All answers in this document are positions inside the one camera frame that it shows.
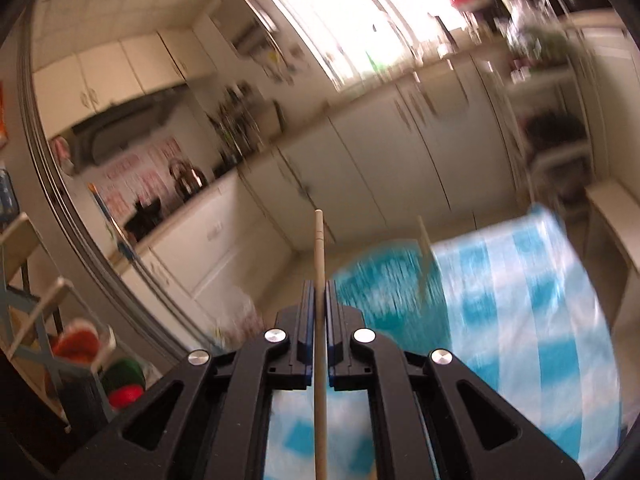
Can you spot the black range hood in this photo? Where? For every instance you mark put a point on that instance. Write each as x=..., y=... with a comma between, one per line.
x=130, y=120

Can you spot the green bottle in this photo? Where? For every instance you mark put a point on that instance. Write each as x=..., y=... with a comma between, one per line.
x=374, y=62

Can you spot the grey wall water heater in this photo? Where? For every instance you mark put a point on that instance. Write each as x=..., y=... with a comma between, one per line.
x=250, y=35

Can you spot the pink wall poster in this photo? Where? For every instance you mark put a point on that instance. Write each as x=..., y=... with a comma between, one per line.
x=145, y=170

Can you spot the bag of green vegetables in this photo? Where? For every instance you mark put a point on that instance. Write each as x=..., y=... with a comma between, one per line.
x=547, y=40

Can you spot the blue checked plastic tablecloth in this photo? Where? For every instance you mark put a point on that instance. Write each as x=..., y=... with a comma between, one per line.
x=525, y=310

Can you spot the wall utensil rack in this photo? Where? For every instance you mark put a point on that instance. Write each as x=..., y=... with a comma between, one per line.
x=235, y=125

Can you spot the green red plush toy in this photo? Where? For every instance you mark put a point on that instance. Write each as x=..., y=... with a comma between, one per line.
x=122, y=375

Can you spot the steel kettle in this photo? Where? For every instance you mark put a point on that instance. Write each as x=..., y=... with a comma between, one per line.
x=189, y=182

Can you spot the light wooden chopstick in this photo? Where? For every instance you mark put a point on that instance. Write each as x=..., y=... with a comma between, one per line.
x=424, y=250
x=320, y=250

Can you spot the black pan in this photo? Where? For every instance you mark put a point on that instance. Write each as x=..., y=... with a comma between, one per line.
x=552, y=132

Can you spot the cream rack with blue braces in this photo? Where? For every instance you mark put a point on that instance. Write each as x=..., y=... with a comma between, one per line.
x=20, y=240

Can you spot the grey sliding door frame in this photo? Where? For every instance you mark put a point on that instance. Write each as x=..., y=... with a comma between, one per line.
x=40, y=125

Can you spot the floral plastic bag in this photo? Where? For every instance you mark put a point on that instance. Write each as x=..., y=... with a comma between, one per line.
x=240, y=322

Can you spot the kitchen window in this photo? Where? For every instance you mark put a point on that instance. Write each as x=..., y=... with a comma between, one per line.
x=350, y=10

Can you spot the blue u-shaped packaged item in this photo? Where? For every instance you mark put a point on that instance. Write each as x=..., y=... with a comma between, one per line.
x=6, y=195

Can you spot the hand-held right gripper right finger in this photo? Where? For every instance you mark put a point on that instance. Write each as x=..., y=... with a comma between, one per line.
x=332, y=330

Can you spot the white wall cabinets above hood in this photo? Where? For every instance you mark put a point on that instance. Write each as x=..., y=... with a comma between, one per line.
x=100, y=80

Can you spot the white stove drawer cabinet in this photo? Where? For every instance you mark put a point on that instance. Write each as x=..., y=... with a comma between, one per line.
x=215, y=240

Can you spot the white sink base cabinet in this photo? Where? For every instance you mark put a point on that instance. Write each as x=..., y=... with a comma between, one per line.
x=375, y=150

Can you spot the orange paper bag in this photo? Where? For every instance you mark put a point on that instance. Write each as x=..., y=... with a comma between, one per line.
x=3, y=115

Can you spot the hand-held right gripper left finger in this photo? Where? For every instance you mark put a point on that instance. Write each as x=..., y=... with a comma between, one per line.
x=309, y=320

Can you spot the teal perforated plastic basket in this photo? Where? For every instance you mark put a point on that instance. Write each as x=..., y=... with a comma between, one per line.
x=385, y=300

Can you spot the white step stool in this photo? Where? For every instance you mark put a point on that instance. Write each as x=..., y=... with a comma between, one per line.
x=615, y=210

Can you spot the white trolley rack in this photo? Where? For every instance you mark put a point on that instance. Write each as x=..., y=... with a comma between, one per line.
x=550, y=77

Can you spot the orange plush toy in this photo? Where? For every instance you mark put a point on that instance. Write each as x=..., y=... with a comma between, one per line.
x=75, y=342

